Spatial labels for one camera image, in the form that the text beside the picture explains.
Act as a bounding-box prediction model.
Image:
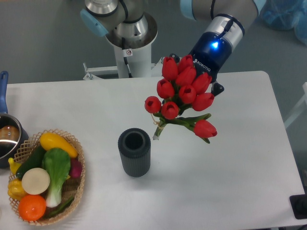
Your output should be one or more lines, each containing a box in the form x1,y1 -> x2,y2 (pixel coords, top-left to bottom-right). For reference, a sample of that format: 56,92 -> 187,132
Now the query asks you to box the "yellow banana tip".
8,158 -> 22,175

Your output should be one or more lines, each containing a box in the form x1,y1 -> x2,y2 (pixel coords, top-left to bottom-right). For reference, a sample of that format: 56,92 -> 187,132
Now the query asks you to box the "green bok choy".
42,148 -> 71,208

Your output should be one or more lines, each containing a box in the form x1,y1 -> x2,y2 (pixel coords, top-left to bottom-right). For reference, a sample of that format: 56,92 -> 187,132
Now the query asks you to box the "white frame at right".
284,82 -> 307,129

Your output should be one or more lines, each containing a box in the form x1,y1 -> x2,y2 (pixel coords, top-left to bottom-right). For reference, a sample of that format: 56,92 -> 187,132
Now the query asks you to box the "dark green cucumber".
15,145 -> 46,180

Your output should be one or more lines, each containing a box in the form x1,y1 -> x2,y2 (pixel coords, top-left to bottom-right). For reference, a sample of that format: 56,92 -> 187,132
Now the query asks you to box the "blue handled saucepan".
0,71 -> 29,169

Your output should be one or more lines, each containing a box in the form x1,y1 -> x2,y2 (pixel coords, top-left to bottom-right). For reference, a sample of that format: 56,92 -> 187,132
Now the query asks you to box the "green bean pod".
44,196 -> 74,219

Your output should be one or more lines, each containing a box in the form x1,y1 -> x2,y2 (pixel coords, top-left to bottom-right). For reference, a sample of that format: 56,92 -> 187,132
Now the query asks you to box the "purple radish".
69,159 -> 83,179

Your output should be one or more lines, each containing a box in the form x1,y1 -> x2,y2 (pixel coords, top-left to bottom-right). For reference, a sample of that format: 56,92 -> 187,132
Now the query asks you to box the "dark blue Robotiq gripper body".
189,14 -> 245,82

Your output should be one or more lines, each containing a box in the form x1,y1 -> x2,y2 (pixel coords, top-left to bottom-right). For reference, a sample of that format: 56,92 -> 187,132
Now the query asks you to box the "woven bamboo basket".
13,129 -> 85,226

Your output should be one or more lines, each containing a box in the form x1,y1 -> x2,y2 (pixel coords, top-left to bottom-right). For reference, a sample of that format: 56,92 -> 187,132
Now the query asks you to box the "orange fruit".
18,195 -> 47,221

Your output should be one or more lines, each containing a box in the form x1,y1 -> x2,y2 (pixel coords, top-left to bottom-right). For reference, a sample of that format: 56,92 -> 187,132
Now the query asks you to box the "yellow bell pepper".
8,179 -> 28,201

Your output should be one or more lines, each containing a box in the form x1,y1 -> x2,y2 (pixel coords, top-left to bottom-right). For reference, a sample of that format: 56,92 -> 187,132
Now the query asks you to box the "cream round onion slice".
22,168 -> 50,195

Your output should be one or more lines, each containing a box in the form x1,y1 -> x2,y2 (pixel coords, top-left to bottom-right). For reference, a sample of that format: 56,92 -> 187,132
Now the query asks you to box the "black device at edge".
289,194 -> 307,219

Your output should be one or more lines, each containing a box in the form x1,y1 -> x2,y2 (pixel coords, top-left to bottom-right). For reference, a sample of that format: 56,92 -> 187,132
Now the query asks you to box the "yellow squash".
39,132 -> 78,159

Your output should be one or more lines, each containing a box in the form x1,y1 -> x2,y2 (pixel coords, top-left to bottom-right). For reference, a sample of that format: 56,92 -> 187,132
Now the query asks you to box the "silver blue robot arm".
80,0 -> 265,95

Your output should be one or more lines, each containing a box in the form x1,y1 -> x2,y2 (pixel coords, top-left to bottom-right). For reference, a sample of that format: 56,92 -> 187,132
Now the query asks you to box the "dark grey ribbed vase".
118,128 -> 151,177

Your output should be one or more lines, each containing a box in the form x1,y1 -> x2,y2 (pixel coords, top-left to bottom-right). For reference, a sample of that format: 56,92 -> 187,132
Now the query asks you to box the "red tulip bouquet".
144,55 -> 217,143

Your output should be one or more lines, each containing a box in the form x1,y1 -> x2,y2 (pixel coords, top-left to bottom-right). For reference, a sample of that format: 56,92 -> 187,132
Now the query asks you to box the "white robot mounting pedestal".
83,41 -> 164,80

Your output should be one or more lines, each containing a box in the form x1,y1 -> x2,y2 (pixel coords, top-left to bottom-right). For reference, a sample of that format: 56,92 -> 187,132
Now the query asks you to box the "blue plastic bag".
260,0 -> 307,45

